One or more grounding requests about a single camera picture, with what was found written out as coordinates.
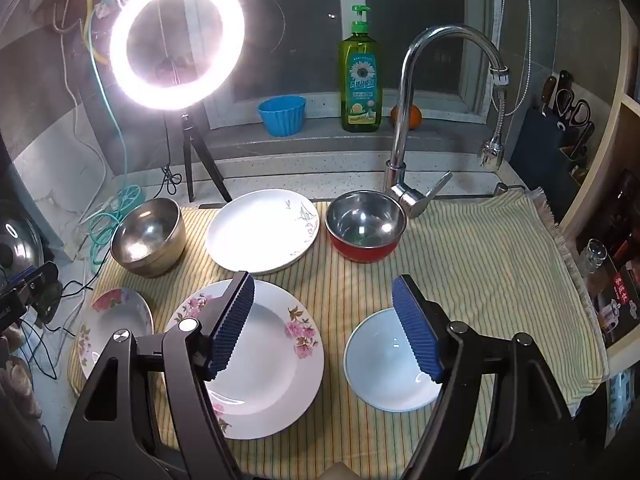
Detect white plate grey leaf print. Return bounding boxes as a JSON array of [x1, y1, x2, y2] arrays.
[[206, 189, 321, 276]]

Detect orange fruit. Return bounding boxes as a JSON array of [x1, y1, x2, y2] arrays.
[[390, 104, 423, 130]]

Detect white cable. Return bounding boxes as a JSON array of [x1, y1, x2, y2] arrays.
[[50, 0, 108, 211]]

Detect teal cable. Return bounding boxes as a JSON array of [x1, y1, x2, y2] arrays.
[[82, 0, 146, 266]]

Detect yellow striped cloth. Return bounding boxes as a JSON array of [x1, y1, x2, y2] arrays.
[[67, 187, 611, 466]]

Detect large pink floral plate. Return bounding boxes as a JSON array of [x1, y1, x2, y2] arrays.
[[164, 279, 326, 442]]

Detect small pink floral plate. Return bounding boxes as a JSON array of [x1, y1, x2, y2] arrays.
[[75, 287, 155, 381]]

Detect green dish soap bottle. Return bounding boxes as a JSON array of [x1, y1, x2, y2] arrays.
[[339, 5, 383, 134]]

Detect black round mount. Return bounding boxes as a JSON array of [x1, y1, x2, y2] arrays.
[[37, 280, 63, 322]]

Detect wooden shelf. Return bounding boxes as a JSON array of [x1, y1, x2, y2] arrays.
[[557, 0, 640, 371]]

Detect chrome faucet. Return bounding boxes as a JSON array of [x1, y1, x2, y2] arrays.
[[384, 24, 511, 219]]

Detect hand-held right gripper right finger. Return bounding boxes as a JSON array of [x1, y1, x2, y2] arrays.
[[391, 274, 588, 480]]

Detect tangled black cables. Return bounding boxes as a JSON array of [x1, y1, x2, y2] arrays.
[[0, 280, 96, 381]]

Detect plain white bowl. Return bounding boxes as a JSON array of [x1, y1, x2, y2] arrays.
[[343, 308, 446, 413]]

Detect thin black cable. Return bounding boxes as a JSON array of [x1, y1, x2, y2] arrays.
[[152, 162, 183, 201]]

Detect red steel bowl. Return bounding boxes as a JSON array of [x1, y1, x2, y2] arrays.
[[325, 191, 407, 264]]

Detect black handle scissors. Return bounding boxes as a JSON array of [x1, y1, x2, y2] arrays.
[[560, 89, 595, 158]]

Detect blue ribbed cup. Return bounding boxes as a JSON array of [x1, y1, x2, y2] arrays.
[[257, 95, 307, 137]]

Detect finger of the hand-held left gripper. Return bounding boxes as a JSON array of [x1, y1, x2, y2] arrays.
[[6, 261, 60, 306]]

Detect metal sprayer hose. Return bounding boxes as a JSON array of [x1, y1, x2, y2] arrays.
[[480, 0, 532, 169]]

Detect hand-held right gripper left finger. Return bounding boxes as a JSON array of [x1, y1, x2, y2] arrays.
[[57, 270, 257, 480]]

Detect clear drinking glass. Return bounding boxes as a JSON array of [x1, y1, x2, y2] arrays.
[[580, 239, 608, 276]]

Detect gold steel bowl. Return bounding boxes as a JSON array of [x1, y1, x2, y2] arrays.
[[110, 198, 187, 278]]

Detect dark knife block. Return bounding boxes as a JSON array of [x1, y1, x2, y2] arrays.
[[510, 105, 596, 196]]

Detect ring light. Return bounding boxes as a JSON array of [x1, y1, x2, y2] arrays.
[[109, 0, 246, 111]]

